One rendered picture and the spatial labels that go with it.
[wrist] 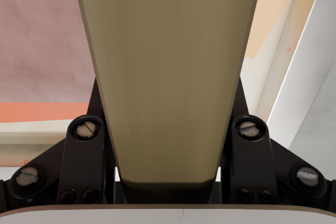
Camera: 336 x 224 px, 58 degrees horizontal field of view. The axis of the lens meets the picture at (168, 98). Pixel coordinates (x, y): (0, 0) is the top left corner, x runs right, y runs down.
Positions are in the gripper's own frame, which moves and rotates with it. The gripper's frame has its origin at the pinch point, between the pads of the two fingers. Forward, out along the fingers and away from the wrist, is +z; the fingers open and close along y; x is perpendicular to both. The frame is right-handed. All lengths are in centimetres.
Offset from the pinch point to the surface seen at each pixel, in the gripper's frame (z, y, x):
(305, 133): 111, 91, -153
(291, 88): 11.2, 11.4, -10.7
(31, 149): 14.0, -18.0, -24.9
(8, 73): 14.8, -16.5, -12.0
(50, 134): 14.9, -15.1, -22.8
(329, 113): 111, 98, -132
